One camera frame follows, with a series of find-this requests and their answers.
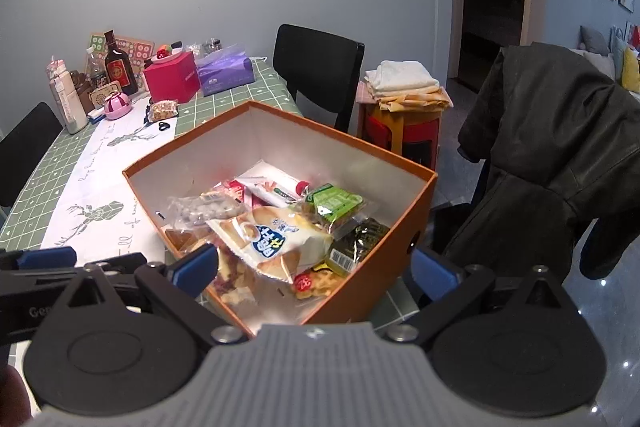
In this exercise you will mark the pink round container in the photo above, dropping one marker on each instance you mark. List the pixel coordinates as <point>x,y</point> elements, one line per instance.
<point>116,106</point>

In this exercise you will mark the black leather jacket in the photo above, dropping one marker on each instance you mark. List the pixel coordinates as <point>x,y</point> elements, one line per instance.
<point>557,143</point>

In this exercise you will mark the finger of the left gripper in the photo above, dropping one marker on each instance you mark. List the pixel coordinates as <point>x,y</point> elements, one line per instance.
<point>49,258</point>

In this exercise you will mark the black chair far side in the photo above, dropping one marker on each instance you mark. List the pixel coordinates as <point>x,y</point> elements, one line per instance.
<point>23,148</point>

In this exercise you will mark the red wooden stool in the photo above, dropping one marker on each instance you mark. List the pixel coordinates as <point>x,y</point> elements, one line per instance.
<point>405,122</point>

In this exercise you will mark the black chair right side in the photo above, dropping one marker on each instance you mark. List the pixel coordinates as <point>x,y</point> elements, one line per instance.
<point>323,67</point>

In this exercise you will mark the magenta gift box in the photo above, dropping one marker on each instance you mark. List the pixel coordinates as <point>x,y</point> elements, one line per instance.
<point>173,79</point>

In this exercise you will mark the folded towels stack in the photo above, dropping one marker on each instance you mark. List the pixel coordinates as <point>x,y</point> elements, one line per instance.
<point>405,86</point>

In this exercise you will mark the white deer table runner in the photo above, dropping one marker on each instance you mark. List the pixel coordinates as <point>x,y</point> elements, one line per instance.
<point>97,213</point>

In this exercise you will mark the purple tissue pack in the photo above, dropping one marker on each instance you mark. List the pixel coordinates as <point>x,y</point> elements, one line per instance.
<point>224,70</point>

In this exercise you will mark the dark green snack packet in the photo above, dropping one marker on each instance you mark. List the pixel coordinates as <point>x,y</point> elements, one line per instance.
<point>346,253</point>

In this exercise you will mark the patterned dot card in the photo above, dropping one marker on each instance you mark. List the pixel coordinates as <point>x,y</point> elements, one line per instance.
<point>139,52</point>

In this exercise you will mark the white tall bottle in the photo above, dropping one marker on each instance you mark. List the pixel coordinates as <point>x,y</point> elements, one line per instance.
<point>66,97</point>

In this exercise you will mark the bread snack bag blue label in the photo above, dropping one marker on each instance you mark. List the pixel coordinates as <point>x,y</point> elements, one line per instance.
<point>277,243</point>

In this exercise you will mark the red white snack packet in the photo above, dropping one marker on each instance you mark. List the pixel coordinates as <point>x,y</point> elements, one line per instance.
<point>231,188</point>

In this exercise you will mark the white stick snack bag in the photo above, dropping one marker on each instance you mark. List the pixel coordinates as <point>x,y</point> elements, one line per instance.
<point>272,185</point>

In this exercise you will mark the beige small radio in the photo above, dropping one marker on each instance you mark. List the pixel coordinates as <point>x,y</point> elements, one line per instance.
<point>99,95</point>

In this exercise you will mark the round balls clear snack bag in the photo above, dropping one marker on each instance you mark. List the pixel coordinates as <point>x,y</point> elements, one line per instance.
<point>192,212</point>

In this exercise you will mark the orange cardboard box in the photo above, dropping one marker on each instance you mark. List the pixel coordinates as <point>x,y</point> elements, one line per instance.
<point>397,192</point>

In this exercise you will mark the green raisin snack bag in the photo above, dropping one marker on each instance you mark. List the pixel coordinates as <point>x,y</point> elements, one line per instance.
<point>331,206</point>

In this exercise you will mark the dark brown liquor bottle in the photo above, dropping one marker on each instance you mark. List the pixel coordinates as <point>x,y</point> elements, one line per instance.
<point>118,67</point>

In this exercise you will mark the black chair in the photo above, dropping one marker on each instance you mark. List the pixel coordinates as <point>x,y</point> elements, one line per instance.
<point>323,67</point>
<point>23,148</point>

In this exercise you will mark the small nut snack bag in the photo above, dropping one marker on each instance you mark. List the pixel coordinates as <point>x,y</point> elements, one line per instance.
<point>162,110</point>

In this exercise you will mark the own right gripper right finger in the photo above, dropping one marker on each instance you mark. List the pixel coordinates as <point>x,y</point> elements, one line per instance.
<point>453,292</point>

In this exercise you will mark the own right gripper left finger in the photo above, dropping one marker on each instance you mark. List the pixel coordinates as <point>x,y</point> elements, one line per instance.
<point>172,291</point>

